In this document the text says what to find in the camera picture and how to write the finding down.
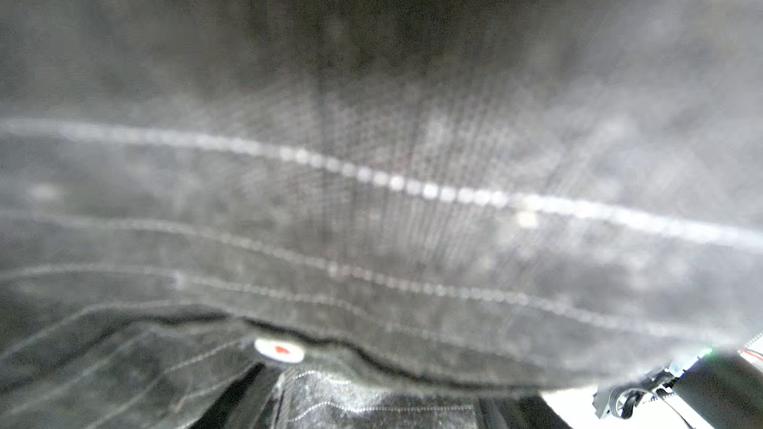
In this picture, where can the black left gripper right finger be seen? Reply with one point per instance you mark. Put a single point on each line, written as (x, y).
(530, 412)

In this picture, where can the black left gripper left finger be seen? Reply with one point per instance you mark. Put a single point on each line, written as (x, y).
(250, 402)

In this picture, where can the dark grey striped shirt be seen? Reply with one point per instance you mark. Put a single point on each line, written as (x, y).
(404, 205)

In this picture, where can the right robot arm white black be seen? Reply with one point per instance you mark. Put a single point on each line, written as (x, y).
(723, 388)

